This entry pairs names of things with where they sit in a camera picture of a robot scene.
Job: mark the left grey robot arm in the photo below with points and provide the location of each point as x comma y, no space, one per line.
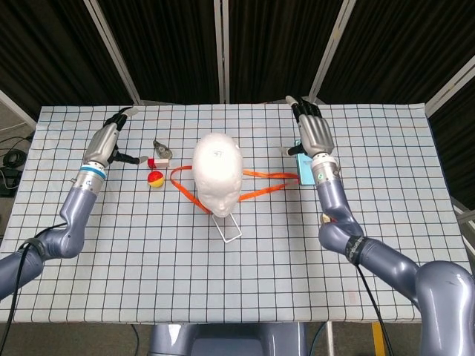
76,207

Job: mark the clear white-framed badge holder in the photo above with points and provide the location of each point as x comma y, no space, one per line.
227,228

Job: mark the grey metal clip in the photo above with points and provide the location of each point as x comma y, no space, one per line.
162,150

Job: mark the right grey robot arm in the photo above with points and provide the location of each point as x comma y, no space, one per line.
334,196

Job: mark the white foam mannequin head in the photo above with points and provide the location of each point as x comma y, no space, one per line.
217,167

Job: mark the teal smartphone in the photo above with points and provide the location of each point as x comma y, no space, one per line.
305,172

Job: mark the grey robot torso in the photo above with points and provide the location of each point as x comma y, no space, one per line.
230,345

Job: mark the black screen panel white frame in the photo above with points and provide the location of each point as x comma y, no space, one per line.
456,148
44,48
401,48
167,48
278,48

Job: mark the round beige tape tin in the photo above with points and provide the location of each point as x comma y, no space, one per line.
326,219

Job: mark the white and red eraser block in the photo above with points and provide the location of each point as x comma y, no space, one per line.
162,162

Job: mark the left five-finger robot hand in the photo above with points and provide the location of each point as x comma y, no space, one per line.
100,144

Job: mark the red and yellow ball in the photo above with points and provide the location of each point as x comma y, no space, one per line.
156,180

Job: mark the right five-finger robot hand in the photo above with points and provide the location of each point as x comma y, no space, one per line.
315,133

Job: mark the black power adapter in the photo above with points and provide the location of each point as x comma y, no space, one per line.
8,181

